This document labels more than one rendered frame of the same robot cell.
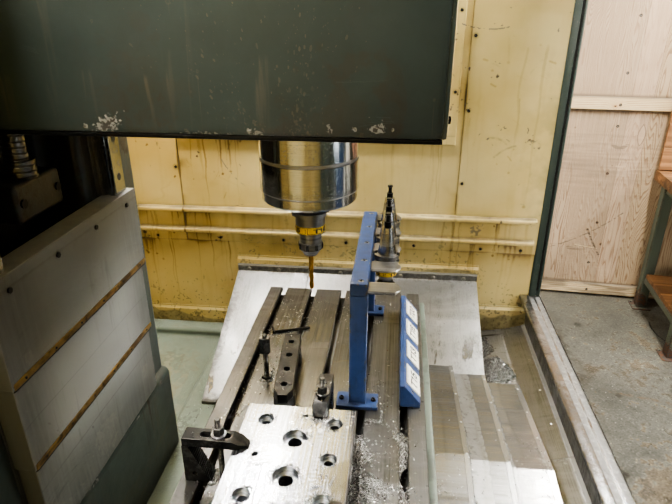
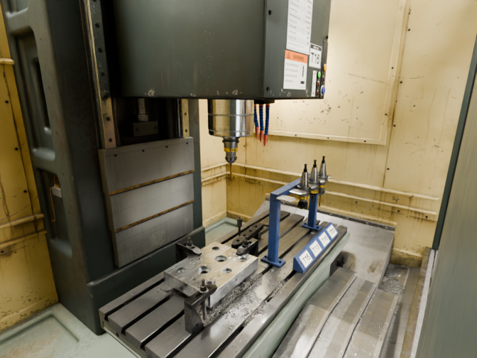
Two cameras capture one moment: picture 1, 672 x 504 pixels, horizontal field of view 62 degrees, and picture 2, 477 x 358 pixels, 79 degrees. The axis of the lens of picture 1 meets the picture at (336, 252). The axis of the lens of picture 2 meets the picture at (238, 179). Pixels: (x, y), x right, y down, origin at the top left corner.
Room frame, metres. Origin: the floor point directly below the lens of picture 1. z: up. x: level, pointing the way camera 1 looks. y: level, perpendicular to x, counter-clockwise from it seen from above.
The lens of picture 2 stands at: (0.00, -0.49, 1.62)
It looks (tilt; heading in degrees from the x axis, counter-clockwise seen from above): 16 degrees down; 30
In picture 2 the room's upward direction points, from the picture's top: straight up
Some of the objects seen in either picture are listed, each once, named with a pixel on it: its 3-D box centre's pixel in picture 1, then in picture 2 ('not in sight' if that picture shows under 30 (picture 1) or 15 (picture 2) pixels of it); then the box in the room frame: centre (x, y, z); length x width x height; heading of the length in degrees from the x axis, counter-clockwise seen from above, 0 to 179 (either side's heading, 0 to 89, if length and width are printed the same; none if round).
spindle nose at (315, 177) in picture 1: (309, 161); (231, 116); (0.88, 0.04, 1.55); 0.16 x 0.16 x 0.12
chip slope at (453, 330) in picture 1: (346, 351); (298, 248); (1.53, -0.03, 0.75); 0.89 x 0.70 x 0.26; 84
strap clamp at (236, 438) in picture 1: (216, 448); (189, 253); (0.85, 0.24, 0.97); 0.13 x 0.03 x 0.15; 84
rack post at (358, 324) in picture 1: (358, 350); (273, 231); (1.09, -0.05, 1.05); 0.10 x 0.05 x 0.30; 84
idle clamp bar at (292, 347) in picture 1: (288, 372); (247, 239); (1.16, 0.12, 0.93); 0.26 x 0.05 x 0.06; 179
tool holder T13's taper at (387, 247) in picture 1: (387, 239); (304, 179); (1.24, -0.12, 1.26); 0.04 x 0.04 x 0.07
